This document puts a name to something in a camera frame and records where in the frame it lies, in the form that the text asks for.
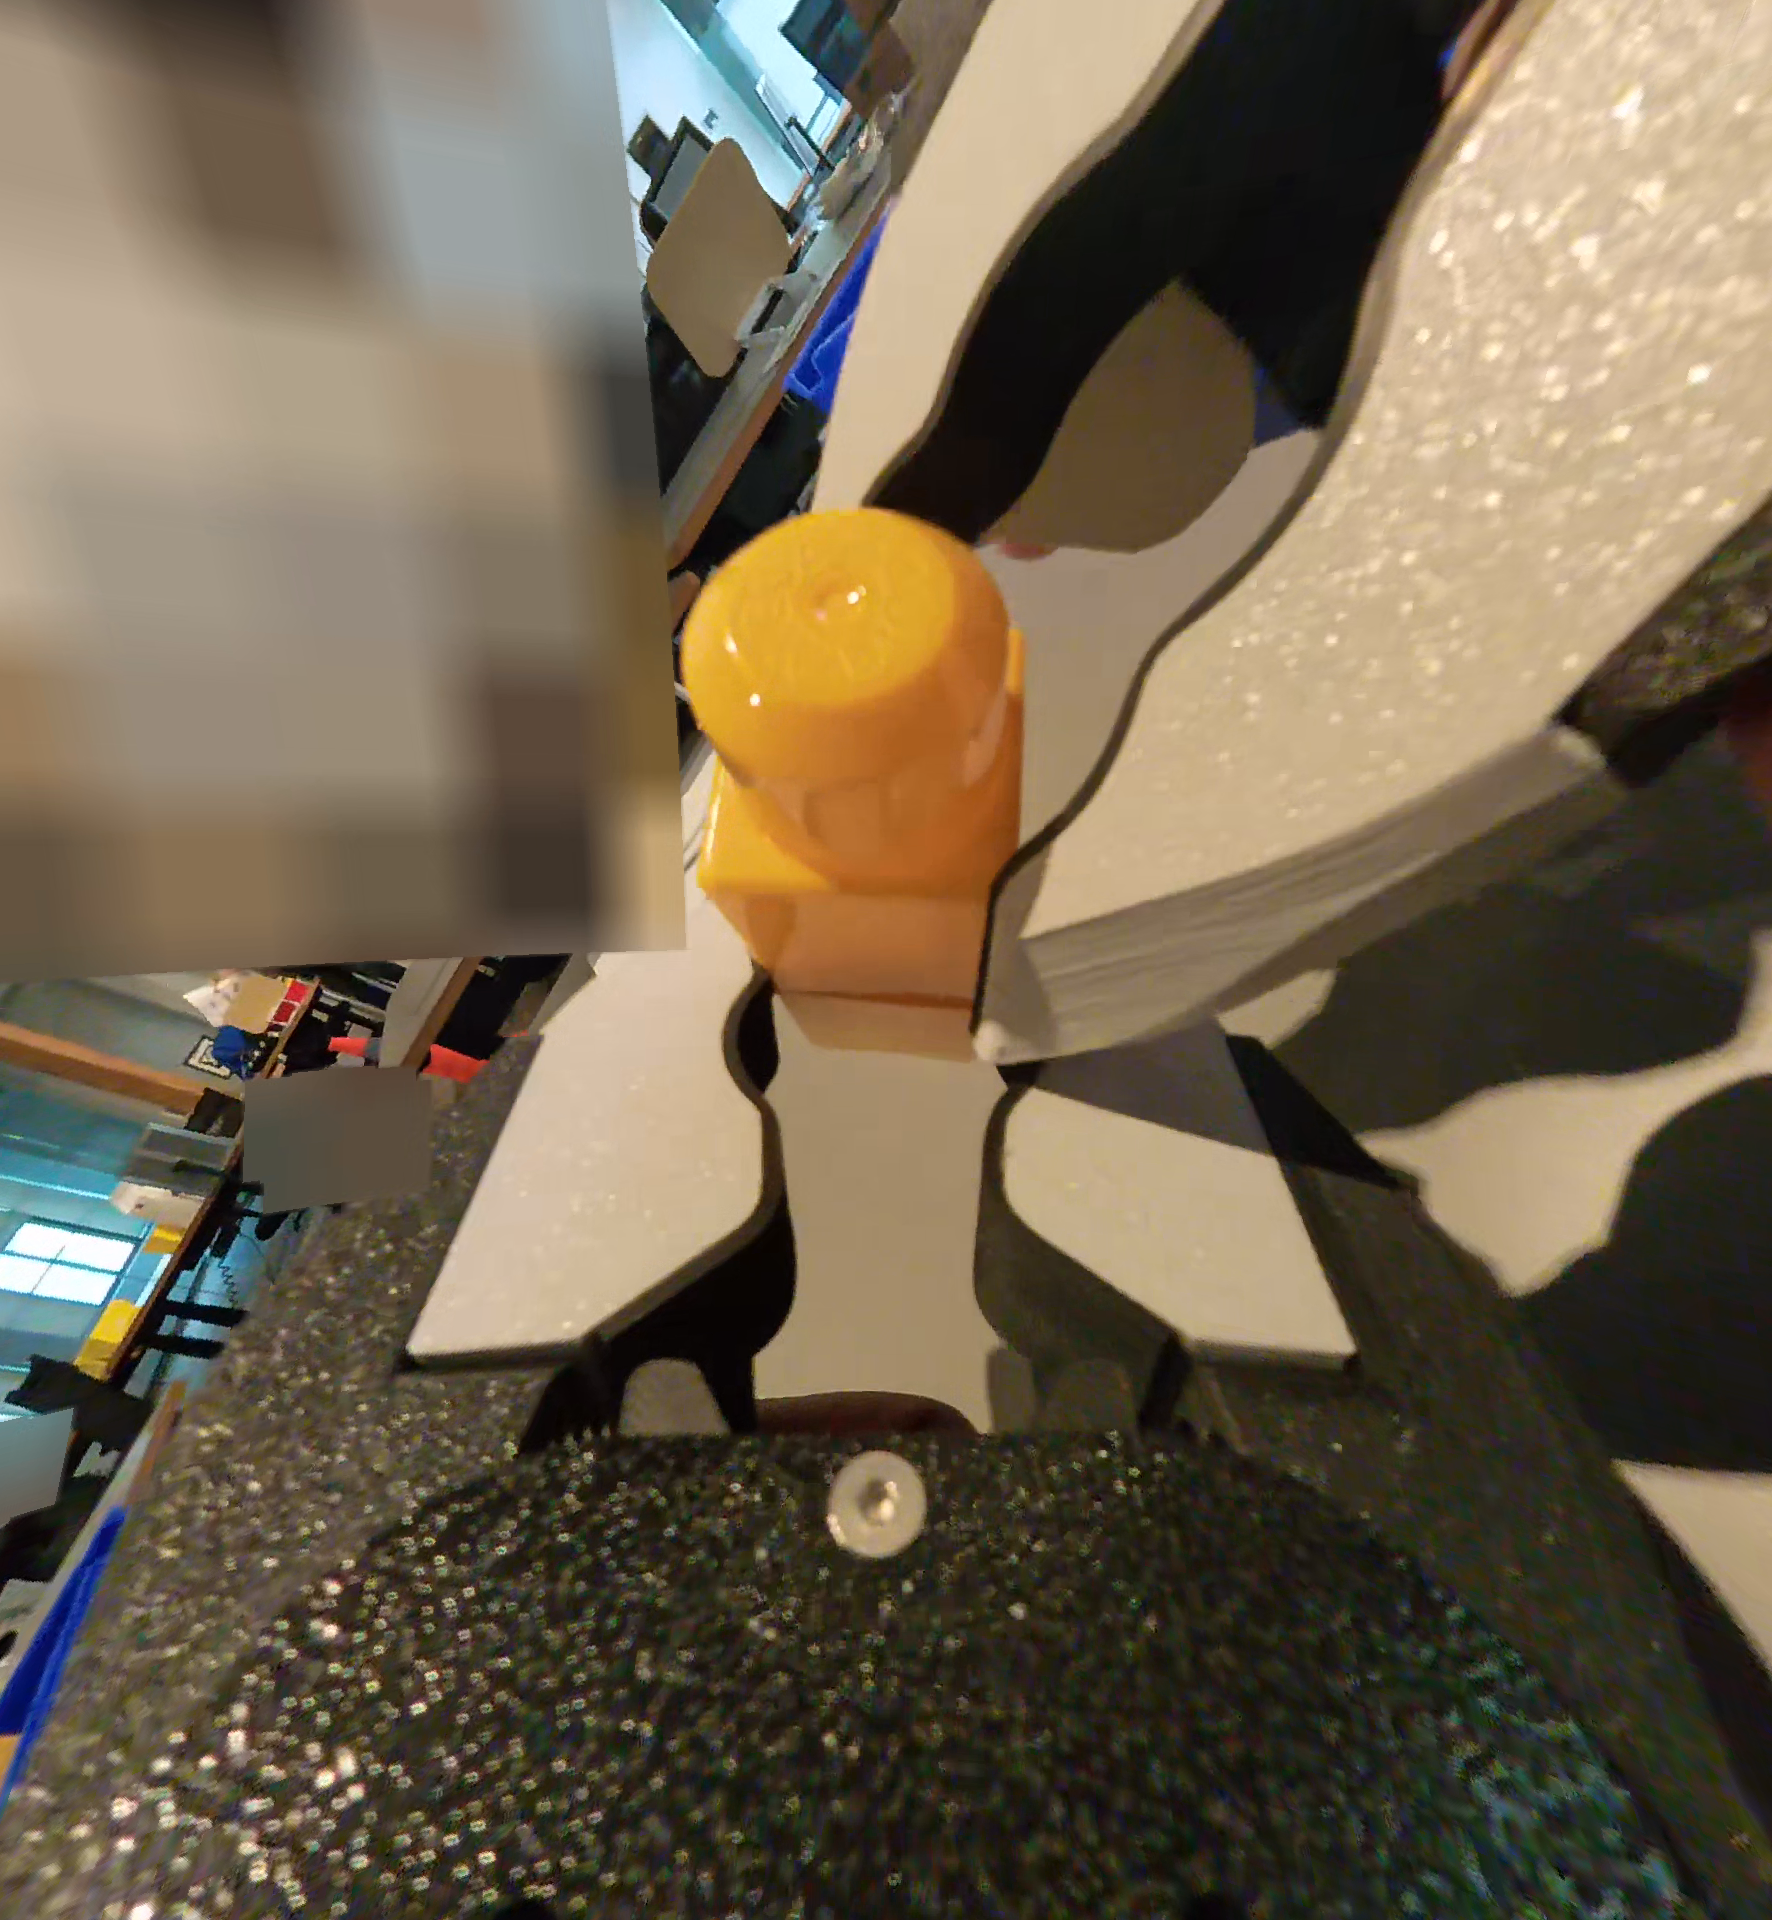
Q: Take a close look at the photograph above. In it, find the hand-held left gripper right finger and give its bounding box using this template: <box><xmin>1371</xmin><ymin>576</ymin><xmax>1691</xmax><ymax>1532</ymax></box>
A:
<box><xmin>972</xmin><ymin>1024</ymin><xmax>1357</xmax><ymax>1429</ymax></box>

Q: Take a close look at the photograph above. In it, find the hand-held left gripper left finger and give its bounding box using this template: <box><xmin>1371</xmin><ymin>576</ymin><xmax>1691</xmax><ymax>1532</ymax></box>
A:
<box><xmin>406</xmin><ymin>952</ymin><xmax>795</xmax><ymax>1374</ymax></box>

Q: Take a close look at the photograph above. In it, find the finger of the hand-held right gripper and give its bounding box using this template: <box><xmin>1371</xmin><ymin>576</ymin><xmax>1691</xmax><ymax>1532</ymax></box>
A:
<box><xmin>813</xmin><ymin>0</ymin><xmax>1277</xmax><ymax>529</ymax></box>
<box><xmin>972</xmin><ymin>0</ymin><xmax>1772</xmax><ymax>1063</ymax></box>

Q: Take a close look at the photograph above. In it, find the yellow mega block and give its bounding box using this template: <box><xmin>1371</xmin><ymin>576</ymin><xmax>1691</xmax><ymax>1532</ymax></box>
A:
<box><xmin>679</xmin><ymin>506</ymin><xmax>1026</xmax><ymax>999</ymax></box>
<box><xmin>787</xmin><ymin>982</ymin><xmax>977</xmax><ymax>1063</ymax></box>

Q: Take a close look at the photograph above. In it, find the person's right hand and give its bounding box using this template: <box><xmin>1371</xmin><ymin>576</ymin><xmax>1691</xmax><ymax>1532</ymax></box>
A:
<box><xmin>981</xmin><ymin>282</ymin><xmax>1772</xmax><ymax>902</ymax></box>

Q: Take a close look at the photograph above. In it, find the grey stand board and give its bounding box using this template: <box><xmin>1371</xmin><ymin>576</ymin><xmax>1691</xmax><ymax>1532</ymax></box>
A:
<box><xmin>641</xmin><ymin>137</ymin><xmax>801</xmax><ymax>379</ymax></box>

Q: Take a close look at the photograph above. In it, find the background desk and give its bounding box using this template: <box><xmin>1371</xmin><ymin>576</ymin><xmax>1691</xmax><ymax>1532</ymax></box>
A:
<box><xmin>659</xmin><ymin>193</ymin><xmax>887</xmax><ymax>572</ymax></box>

